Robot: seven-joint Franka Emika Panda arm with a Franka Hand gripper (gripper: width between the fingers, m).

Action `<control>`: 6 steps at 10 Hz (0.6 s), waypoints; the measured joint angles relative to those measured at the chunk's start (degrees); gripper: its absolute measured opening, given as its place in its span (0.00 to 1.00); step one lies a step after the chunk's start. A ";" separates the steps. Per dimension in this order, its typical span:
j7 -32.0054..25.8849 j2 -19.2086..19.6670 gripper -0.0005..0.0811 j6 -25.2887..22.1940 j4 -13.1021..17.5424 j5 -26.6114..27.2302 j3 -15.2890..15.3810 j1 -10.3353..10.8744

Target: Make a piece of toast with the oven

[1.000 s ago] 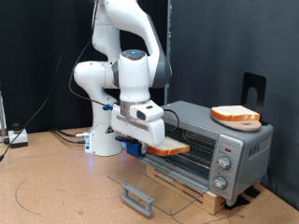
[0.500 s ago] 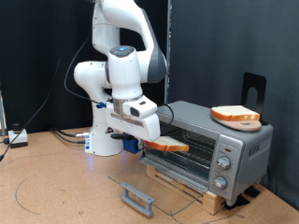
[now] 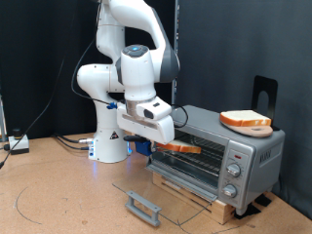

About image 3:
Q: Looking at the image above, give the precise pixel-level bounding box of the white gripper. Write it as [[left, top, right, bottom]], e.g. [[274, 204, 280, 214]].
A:
[[116, 96, 176, 156]]

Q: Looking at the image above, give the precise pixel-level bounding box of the white bread slice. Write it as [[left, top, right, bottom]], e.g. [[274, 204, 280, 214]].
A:
[[155, 139, 203, 155], [218, 109, 272, 128]]

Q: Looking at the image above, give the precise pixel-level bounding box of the silver oven knob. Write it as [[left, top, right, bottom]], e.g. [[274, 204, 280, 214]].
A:
[[226, 163, 243, 178], [221, 183, 238, 199]]

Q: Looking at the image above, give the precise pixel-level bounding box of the silver toaster oven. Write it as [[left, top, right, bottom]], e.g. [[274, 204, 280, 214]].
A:
[[144, 104, 287, 216]]

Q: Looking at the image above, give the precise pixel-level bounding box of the wooden slatted block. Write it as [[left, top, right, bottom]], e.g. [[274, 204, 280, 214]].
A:
[[152, 172, 237, 226]]

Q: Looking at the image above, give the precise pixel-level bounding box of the small round wooden board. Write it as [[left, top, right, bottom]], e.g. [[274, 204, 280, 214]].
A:
[[225, 124, 274, 138]]

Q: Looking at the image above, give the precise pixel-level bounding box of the black foam pad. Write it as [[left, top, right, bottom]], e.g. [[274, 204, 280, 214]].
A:
[[233, 204, 262, 220], [254, 193, 272, 208]]

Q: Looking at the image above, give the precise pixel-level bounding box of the black metal bookend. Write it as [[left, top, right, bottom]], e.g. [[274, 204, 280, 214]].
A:
[[252, 75, 281, 132]]

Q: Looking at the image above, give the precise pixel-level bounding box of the vertical metal pole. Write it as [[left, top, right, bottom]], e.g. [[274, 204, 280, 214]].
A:
[[171, 0, 181, 106]]

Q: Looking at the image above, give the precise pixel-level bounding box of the emergency stop button box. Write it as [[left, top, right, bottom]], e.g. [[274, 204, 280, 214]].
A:
[[8, 128, 30, 156]]

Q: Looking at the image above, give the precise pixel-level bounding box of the wire oven rack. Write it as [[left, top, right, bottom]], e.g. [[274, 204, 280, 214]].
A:
[[152, 135, 226, 178]]

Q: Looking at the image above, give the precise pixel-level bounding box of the cable with silver connector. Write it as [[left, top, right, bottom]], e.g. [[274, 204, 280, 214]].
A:
[[53, 133, 95, 144]]

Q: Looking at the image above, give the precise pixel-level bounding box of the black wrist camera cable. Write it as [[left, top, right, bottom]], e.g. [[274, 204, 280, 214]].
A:
[[70, 32, 189, 130]]

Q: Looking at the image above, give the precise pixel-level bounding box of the black base cable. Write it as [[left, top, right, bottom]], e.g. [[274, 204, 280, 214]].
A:
[[57, 137, 92, 151]]

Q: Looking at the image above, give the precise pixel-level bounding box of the long black hanging cable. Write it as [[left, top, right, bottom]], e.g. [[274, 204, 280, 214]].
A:
[[0, 48, 69, 170]]

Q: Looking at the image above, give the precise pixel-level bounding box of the metal post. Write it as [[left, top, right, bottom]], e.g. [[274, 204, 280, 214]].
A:
[[0, 94, 8, 143]]

